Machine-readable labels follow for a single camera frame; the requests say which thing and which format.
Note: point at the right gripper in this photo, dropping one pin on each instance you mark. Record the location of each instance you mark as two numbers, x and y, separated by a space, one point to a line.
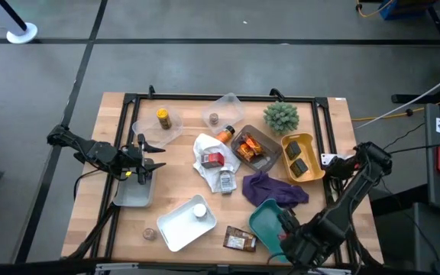
304 246

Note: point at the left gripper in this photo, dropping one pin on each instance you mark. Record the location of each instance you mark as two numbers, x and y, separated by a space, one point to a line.
141 160

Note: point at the yellow lid spice jar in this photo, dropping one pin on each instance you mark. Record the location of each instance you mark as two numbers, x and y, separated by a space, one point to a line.
164 119

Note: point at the white cloth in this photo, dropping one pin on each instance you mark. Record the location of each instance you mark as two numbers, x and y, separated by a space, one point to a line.
212 147

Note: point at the dark green spice tin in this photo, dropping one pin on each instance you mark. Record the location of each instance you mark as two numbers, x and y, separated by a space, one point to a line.
292 150
299 167

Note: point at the white lid spice jar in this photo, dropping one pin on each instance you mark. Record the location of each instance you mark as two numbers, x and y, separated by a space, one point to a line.
199 210

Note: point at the small glass spice jar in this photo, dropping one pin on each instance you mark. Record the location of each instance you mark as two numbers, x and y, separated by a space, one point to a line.
214 118
149 233

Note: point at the orange spice bottle black cap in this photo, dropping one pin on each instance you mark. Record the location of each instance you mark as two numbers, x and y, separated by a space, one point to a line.
224 135

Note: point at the clear labelled spice bottle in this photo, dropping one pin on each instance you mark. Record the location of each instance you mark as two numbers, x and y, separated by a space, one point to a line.
226 182

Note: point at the brown orange spice packet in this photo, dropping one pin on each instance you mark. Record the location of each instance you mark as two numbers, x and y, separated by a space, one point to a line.
244 151
255 143

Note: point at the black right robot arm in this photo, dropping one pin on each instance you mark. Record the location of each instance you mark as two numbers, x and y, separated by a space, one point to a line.
342 214

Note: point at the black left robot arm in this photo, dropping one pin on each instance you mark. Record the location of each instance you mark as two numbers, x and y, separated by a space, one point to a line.
98 153

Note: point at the teal plastic tray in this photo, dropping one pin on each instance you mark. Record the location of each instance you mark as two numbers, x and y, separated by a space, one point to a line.
266 225

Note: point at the clear plastic container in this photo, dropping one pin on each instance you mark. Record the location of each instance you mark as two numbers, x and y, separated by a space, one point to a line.
229 110
147 131

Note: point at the purple cloth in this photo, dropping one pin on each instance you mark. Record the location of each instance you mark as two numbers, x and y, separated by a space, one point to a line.
269 189

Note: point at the grey plastic bin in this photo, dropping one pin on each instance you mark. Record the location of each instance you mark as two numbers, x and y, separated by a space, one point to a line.
132 195

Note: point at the brown packet white label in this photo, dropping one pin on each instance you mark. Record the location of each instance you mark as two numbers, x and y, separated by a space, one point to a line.
239 238

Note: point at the grey brown translucent tray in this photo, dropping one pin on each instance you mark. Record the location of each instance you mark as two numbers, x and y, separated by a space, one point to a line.
266 160

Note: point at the white plastic tray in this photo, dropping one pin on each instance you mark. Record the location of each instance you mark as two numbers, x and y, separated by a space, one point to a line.
182 229

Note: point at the yellow plastic tray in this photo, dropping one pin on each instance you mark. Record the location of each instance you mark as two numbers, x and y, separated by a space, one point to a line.
312 153

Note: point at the white label plate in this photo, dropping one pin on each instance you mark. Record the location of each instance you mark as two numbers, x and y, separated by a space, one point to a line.
329 158

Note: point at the green spiky ball plant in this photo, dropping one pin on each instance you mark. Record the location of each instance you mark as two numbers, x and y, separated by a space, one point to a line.
281 117

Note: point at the dark grey cabinet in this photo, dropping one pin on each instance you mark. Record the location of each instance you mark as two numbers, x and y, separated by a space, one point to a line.
437 240

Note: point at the black metal stand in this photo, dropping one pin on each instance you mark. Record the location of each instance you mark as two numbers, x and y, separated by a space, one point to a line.
407 98

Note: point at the blue box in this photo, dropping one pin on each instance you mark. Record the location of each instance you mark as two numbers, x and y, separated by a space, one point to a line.
403 9

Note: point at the black metal table frame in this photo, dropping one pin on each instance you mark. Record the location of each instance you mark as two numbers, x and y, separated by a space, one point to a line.
243 98

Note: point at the silver metal rail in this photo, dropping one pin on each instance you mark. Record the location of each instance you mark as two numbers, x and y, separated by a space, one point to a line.
166 269

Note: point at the black post white base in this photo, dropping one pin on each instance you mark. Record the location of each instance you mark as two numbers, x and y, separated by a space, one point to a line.
22 33

